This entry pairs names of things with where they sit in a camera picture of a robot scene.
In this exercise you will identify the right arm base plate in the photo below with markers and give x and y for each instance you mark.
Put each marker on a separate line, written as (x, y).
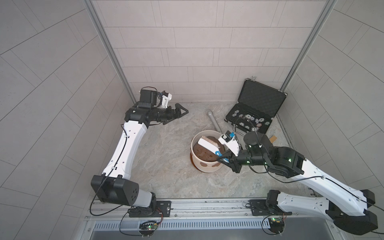
(260, 208)

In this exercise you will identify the aluminium frame rail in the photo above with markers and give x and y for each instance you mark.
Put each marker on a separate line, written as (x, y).
(202, 219)

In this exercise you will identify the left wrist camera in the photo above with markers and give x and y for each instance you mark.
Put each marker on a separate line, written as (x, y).
(165, 98)

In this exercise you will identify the left circuit board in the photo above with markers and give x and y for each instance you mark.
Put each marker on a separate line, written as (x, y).
(149, 226)

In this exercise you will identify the orange saucer under pot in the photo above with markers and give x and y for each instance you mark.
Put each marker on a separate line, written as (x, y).
(192, 162)

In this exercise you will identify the white scrub brush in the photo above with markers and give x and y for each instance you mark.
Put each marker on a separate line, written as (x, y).
(211, 146)

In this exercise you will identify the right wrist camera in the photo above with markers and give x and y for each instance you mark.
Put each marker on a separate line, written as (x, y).
(230, 141)

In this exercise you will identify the circuit board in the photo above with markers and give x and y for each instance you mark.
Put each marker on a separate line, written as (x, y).
(149, 226)
(277, 225)

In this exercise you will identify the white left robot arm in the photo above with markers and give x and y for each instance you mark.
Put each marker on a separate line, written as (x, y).
(114, 186)

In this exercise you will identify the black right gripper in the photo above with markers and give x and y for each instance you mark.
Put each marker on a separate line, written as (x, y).
(230, 159)

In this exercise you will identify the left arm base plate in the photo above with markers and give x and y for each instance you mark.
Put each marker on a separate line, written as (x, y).
(160, 208)

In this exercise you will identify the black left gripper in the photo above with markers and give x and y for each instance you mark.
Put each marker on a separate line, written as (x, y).
(168, 116)

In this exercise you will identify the black poker chip case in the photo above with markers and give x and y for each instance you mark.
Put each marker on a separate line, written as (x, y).
(256, 107)

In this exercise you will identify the small cardboard piece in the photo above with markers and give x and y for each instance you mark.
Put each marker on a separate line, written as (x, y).
(273, 139)

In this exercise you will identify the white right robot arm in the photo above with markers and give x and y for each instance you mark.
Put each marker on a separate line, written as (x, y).
(344, 206)

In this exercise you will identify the white ceramic pot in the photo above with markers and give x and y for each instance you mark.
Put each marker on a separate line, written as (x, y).
(206, 167)

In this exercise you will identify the right circuit board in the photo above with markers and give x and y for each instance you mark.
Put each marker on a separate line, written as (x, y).
(277, 225)

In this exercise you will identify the brown dried mud filling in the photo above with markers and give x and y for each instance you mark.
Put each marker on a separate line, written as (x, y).
(206, 155)

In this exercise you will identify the silver microphone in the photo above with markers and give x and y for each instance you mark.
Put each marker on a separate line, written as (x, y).
(214, 121)

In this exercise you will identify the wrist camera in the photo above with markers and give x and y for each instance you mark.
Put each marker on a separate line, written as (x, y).
(165, 98)
(230, 141)

